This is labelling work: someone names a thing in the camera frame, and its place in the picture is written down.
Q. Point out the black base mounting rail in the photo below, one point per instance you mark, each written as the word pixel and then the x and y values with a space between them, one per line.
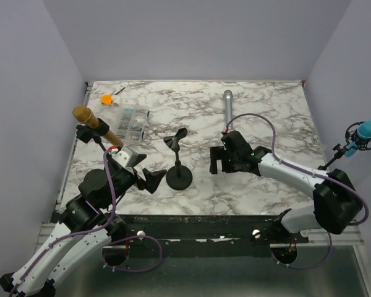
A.
pixel 189 236

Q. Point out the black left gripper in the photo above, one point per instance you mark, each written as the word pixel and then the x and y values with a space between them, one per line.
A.
pixel 153 179

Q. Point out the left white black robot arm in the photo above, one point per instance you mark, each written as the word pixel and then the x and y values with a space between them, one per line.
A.
pixel 88 223

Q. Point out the black round-base microphone stand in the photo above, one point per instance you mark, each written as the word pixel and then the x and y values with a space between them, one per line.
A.
pixel 178 177

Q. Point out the black stand holding gold microphone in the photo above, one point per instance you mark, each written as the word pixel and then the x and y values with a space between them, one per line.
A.
pixel 85 133

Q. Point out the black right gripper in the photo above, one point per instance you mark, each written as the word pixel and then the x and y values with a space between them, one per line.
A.
pixel 221 151

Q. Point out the clear plastic screw box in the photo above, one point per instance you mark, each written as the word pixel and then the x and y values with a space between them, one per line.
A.
pixel 132 122

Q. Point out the silver mesh-head microphone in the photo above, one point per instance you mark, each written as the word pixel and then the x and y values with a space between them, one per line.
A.
pixel 228 98

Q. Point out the orange round cap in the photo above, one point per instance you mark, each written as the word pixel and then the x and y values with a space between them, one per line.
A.
pixel 107 99

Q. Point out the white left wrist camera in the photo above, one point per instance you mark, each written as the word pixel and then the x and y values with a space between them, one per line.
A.
pixel 125 157

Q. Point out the black tripod shock-mount stand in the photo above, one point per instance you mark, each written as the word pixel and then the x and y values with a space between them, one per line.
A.
pixel 339 153

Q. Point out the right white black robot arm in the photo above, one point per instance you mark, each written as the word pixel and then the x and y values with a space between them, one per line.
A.
pixel 335 203

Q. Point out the blue foam-head microphone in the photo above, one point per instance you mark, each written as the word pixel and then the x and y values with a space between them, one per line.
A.
pixel 358 138

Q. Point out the gold microphone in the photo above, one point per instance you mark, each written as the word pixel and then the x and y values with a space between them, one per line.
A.
pixel 85 116

